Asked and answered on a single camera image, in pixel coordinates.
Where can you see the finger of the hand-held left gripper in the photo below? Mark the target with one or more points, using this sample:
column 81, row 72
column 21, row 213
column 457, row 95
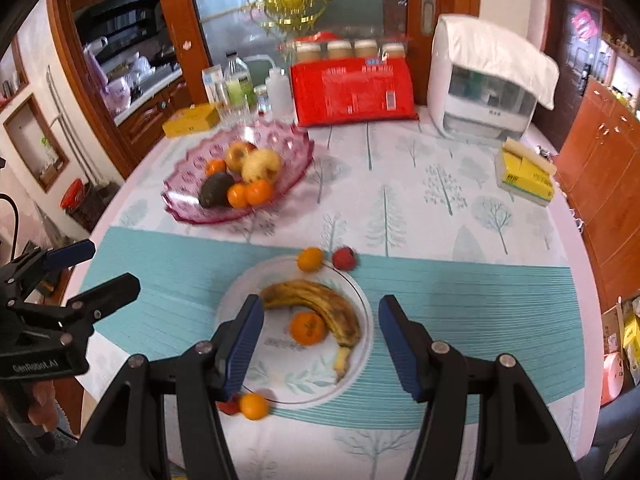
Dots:
column 67, row 255
column 115, row 291

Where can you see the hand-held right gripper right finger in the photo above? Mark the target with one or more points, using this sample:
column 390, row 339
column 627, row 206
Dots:
column 400, row 350

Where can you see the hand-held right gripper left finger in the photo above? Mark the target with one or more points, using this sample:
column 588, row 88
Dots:
column 245, row 345

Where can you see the small orange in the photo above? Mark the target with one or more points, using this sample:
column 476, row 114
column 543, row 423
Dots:
column 253, row 406
column 310, row 259

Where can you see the tangerine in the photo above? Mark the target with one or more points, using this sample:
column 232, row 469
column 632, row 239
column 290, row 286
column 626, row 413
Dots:
column 216, row 166
column 306, row 329
column 237, row 196
column 260, row 192

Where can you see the red lychee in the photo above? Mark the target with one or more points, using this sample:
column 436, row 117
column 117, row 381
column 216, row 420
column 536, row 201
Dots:
column 230, row 407
column 345, row 258

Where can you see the spotted ripe banana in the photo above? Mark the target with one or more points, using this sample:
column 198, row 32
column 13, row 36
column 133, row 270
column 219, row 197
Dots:
column 320, row 297

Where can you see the dark avocado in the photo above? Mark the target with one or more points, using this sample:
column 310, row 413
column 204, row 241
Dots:
column 215, row 191

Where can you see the yellow pear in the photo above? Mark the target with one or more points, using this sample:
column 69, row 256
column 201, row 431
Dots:
column 262, row 165

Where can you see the red apple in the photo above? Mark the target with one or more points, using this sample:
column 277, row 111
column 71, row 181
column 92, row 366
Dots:
column 239, row 155

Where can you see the pink glass fruit bowl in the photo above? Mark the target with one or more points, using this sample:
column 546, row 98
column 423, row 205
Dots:
column 290, row 150

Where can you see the person's left hand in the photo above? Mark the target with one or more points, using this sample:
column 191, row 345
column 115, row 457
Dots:
column 44, row 402

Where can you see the dark woven basket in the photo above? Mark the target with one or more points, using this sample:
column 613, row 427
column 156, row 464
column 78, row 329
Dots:
column 95, row 207

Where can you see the red lidded container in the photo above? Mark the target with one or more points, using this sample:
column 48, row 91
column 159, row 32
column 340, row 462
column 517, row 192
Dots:
column 71, row 194

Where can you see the tree print tablecloth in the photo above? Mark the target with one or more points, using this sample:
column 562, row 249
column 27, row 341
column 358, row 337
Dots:
column 450, row 210

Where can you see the wooden kitchen cabinet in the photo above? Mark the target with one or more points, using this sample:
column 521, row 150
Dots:
column 145, row 120

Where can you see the yellow tin box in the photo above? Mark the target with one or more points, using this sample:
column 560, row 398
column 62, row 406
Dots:
column 190, row 121

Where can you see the yellow tissue pack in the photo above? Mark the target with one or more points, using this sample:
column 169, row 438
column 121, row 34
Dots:
column 525, row 180

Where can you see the cardboard box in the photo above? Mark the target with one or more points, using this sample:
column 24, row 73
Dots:
column 611, row 330

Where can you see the pink plastic container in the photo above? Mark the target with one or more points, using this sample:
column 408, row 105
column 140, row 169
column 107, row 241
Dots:
column 611, row 377

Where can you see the small white blue box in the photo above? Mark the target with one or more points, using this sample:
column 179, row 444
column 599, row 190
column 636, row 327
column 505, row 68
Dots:
column 211, row 82

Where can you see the clear bottle with green label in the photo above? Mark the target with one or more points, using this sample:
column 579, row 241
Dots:
column 237, row 90

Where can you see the small glass jar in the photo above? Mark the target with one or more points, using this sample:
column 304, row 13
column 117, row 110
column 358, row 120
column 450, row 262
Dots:
column 262, row 100

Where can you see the bunch of keys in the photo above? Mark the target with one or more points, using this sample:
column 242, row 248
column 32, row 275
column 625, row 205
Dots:
column 542, row 151

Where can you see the white countertop appliance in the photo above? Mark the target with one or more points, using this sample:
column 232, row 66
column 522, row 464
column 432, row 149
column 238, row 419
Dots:
column 450, row 110

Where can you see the black range hood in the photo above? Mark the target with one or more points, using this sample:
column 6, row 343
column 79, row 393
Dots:
column 120, row 15

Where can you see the white squeeze wash bottle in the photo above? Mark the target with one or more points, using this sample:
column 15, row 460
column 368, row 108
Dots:
column 279, row 95

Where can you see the red plastic package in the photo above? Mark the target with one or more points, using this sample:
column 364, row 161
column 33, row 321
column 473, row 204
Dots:
column 350, row 92

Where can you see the frosted glass sliding door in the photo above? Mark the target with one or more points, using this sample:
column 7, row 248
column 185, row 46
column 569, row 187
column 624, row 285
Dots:
column 225, row 10

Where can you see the beige lidded jar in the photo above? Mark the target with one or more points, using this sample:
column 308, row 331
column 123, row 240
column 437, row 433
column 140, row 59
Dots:
column 394, row 51
column 366, row 49
column 307, row 51
column 339, row 50

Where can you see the white cloth cover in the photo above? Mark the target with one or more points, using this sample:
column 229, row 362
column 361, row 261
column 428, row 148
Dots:
column 500, row 55

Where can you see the red plastic bag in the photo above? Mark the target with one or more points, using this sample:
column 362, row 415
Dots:
column 320, row 36

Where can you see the dark entrance door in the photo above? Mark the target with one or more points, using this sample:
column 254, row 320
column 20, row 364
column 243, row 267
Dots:
column 565, row 60

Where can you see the red door decoration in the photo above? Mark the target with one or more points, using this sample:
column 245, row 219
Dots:
column 586, row 24

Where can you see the wooden framed wall niche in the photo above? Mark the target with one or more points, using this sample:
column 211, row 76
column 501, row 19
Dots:
column 57, row 160

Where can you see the wooden wall shelf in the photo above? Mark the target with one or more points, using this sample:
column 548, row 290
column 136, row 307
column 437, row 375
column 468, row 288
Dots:
column 620, row 45

